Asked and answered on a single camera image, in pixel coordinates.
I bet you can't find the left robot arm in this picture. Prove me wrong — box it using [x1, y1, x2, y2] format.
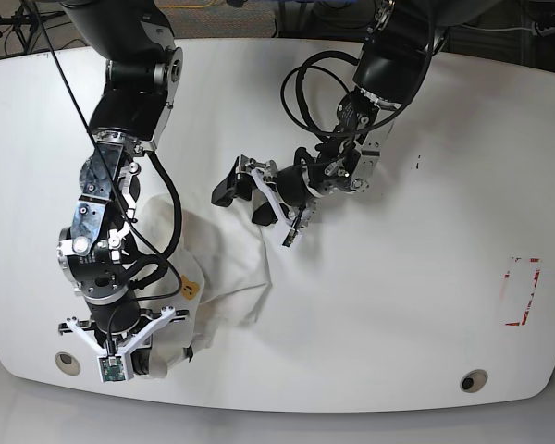
[211, 1, 490, 245]

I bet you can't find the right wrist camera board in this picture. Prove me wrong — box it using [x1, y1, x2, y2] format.
[97, 354, 133, 383]

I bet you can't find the yellow cable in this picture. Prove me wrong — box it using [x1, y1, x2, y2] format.
[159, 0, 223, 14]

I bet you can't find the white power strip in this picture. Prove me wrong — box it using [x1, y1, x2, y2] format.
[533, 15, 555, 37]

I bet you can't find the black tripod stand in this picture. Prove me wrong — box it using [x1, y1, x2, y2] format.
[0, 1, 65, 56]

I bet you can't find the right table grommet hole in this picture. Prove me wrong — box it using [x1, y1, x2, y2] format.
[460, 369, 488, 394]

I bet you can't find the table grommet hole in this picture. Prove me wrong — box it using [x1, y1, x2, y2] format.
[55, 352, 81, 376]
[460, 369, 488, 394]

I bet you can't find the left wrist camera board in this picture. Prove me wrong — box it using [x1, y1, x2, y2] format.
[281, 225, 302, 248]

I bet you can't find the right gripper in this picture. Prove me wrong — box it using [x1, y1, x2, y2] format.
[56, 294, 190, 376]

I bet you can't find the red tape marking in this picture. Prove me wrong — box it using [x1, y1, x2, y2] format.
[499, 257, 541, 327]

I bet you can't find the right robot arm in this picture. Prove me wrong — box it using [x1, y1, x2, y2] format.
[56, 1, 188, 382]

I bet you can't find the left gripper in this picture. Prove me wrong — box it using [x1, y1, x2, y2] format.
[211, 154, 318, 236]

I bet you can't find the white T-shirt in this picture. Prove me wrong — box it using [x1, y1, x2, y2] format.
[141, 201, 271, 379]

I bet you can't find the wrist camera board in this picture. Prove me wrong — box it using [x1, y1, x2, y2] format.
[97, 354, 133, 383]
[281, 225, 302, 248]

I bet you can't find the left table grommet hole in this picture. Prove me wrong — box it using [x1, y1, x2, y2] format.
[55, 352, 81, 376]

